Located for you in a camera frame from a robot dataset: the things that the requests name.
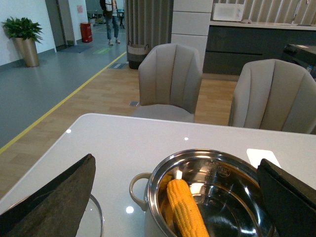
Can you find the silver floor socket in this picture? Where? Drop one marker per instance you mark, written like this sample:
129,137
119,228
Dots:
134,103

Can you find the blue door mat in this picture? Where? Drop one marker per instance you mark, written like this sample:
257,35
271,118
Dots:
76,49

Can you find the white microwave oven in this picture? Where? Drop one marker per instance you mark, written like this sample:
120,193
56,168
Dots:
227,12

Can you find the person in jeans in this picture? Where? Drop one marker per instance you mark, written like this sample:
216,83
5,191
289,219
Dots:
110,13

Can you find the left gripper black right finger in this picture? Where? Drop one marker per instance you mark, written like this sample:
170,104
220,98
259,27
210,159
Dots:
291,204

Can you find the left beige upholstered chair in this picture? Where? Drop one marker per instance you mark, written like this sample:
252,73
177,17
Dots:
169,83

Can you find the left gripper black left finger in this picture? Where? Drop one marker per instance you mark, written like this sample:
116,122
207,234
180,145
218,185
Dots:
76,181

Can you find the white cabinet column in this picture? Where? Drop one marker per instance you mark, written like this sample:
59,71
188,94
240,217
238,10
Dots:
190,24

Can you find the cream steel cooking pot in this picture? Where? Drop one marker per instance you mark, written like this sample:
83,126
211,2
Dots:
224,187

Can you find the yellow corn cob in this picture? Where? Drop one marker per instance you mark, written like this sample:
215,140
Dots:
186,212

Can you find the grey pleated curtain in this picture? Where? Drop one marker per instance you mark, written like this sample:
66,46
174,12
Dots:
148,22

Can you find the glass pot lid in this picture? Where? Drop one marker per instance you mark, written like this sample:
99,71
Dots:
91,219

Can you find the beige upholstered chair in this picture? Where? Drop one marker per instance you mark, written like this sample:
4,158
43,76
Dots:
274,95
169,83

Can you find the woven laundry basket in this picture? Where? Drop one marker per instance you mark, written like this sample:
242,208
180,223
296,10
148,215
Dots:
136,53

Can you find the red fire extinguisher box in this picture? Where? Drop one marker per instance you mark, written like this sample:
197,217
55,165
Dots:
86,33

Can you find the right beige upholstered chair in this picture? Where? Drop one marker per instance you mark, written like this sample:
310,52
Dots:
274,95

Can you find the green potted plant gold vase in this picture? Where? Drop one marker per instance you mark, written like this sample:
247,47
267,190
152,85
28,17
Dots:
25,33

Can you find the dark grey kitchen counter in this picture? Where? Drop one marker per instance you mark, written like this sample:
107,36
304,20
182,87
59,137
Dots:
231,45

